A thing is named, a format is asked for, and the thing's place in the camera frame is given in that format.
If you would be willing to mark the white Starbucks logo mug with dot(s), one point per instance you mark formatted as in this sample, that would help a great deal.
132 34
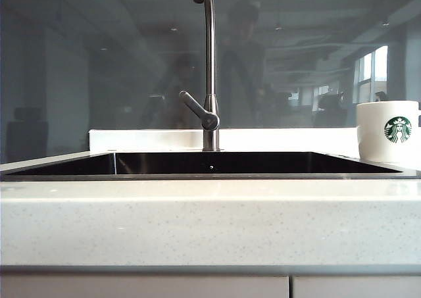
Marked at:
371 133

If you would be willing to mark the dark stainless steel sink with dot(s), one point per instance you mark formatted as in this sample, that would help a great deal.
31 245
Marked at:
230 163

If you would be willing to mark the stainless steel faucet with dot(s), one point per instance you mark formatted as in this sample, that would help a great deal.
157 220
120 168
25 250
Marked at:
210 48

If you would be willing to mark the wide white cabinet door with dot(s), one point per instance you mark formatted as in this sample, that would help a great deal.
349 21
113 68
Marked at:
144 287

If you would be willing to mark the narrow white cabinet door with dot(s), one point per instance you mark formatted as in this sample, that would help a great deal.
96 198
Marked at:
356 287

